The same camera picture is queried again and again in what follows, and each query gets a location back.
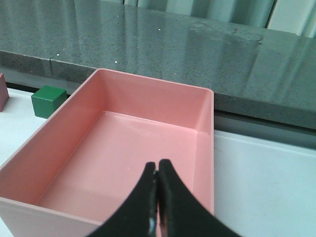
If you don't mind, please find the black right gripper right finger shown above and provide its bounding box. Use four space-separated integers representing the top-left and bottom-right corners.
158 159 239 237

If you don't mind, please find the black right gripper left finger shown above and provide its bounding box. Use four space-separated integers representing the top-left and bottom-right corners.
88 162 158 237

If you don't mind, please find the pink plastic bin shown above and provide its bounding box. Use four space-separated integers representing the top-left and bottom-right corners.
0 69 214 237

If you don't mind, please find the green cube near bin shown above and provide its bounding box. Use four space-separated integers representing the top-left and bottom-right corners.
31 85 67 119

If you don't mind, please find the grey stone ledge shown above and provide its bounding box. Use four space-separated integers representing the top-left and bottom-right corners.
0 0 316 129

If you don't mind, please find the pink cube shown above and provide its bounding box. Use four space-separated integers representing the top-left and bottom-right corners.
0 73 9 112

